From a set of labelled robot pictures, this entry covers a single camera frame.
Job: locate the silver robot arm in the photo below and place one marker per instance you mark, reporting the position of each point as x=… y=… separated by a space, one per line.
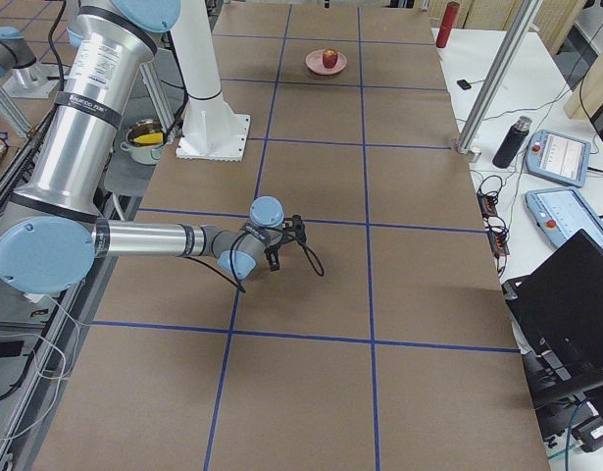
x=50 y=231
x=28 y=78

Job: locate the small black square device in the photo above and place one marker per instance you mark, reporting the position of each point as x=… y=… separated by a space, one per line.
x=465 y=85

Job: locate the red apple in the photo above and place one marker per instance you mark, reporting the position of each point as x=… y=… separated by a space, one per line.
x=329 y=58

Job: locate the white pedestal column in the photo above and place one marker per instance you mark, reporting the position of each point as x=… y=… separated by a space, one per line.
x=210 y=130

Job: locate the black orange power strip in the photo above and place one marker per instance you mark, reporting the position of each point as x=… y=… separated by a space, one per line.
x=496 y=228

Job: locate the teach pendant tablet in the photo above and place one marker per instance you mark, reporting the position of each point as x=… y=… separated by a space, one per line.
x=558 y=158
x=561 y=212

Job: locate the pink plate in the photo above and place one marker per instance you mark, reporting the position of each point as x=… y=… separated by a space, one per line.
x=313 y=62

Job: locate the aluminium frame post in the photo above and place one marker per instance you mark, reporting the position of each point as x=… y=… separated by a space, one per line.
x=500 y=65

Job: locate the near teach pendant tablet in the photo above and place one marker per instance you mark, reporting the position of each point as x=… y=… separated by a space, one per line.
x=561 y=212

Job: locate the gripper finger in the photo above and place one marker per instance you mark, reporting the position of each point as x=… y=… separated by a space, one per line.
x=275 y=261
x=269 y=262

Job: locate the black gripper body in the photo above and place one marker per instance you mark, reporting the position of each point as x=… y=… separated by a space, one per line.
x=272 y=250

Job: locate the far teach pendant tablet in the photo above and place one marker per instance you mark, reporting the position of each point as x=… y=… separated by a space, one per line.
x=558 y=158

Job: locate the black water bottle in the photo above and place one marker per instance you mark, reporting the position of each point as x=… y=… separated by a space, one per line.
x=512 y=143

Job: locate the red bottle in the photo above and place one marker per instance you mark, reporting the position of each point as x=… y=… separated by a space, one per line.
x=447 y=22

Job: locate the white enamel pot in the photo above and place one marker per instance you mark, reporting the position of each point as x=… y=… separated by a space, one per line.
x=144 y=142

